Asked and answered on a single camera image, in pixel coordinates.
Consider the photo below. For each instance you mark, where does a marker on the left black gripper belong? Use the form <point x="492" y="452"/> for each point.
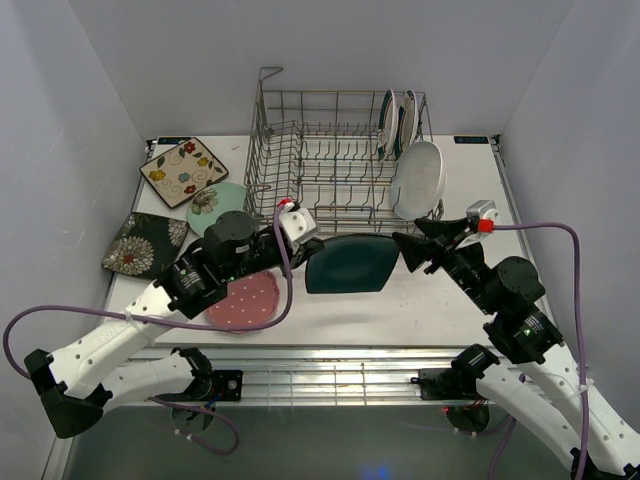
<point x="303" y="251"/>

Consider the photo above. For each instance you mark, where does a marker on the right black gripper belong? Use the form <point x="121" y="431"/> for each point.
<point x="414" y="251"/>

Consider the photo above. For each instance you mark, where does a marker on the dark teal square plate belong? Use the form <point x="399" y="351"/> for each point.
<point x="358" y="263"/>

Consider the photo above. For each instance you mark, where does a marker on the white oval plate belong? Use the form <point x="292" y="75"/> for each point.
<point x="418" y="184"/>

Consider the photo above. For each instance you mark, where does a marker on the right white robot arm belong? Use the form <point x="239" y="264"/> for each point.
<point x="531" y="372"/>

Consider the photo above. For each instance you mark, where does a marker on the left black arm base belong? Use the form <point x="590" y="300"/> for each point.
<point x="220" y="382"/>

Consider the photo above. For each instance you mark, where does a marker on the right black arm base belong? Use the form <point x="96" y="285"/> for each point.
<point x="445" y="384"/>

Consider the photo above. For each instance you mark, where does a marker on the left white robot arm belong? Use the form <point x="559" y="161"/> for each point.
<point x="79" y="383"/>

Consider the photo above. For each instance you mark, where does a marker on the pink polka dot plate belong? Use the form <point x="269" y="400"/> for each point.
<point x="251" y="301"/>

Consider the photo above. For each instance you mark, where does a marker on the mint green flower plate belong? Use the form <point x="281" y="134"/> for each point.
<point x="210" y="203"/>

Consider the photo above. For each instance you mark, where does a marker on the cream square floral plate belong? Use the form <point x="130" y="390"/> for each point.
<point x="182" y="171"/>

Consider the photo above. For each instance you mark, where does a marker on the dark square floral plate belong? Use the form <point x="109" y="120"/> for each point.
<point x="145" y="245"/>

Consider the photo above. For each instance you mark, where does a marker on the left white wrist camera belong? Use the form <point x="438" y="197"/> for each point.
<point x="297" y="223"/>

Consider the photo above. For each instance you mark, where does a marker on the grey wire dish rack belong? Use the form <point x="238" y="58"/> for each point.
<point x="319" y="148"/>

